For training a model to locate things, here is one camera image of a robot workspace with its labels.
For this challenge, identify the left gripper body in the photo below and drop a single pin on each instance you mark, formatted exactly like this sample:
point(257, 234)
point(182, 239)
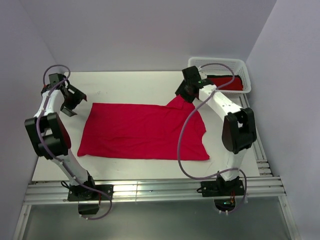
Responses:
point(74, 99)

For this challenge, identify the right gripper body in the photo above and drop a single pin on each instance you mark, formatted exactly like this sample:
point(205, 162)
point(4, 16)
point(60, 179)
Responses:
point(184, 91)

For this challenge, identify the red t-shirt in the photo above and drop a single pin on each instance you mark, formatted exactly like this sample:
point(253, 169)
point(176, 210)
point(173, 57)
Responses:
point(218, 80)
point(143, 131)

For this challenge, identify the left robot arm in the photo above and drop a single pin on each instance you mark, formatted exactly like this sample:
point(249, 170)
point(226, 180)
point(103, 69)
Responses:
point(51, 140)

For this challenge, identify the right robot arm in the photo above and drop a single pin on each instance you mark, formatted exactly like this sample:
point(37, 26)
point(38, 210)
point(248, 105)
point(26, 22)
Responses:
point(238, 130)

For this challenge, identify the rolled red t-shirt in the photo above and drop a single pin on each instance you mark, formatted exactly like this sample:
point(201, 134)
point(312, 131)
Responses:
point(218, 80)

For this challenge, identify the white plastic basket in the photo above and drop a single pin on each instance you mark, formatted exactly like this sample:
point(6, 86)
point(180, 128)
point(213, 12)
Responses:
point(223, 66)

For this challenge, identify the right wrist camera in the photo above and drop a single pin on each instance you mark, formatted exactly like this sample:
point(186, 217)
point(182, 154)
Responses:
point(192, 76)

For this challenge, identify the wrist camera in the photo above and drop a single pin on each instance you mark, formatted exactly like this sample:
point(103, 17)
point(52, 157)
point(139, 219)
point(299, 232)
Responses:
point(192, 76)
point(54, 79)

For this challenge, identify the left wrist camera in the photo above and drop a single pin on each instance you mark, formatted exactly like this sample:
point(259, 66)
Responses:
point(54, 79)

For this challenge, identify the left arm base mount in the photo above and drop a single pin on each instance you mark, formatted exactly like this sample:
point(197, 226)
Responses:
point(88, 202)

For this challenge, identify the aluminium table frame rail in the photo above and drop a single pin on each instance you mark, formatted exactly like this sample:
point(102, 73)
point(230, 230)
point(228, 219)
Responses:
point(162, 210)

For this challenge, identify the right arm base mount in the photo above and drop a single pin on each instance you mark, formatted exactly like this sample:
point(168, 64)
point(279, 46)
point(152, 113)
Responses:
point(224, 192)

